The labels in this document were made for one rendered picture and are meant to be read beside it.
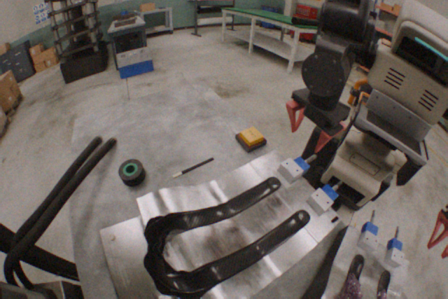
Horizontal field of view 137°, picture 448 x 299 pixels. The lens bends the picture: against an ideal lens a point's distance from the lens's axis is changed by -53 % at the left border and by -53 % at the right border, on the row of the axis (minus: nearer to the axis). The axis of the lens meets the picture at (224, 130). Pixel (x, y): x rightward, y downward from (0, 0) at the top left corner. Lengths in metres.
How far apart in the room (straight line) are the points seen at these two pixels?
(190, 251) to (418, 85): 0.65
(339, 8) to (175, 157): 0.57
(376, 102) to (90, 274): 0.87
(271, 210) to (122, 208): 0.39
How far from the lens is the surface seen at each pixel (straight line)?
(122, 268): 0.44
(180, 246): 0.34
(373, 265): 0.55
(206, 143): 0.64
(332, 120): 0.32
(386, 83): 0.60
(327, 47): 0.23
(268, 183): 0.46
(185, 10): 6.76
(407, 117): 0.61
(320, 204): 0.44
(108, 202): 0.59
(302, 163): 0.50
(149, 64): 3.32
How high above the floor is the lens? 1.26
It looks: 42 degrees down
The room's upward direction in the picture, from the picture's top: 3 degrees clockwise
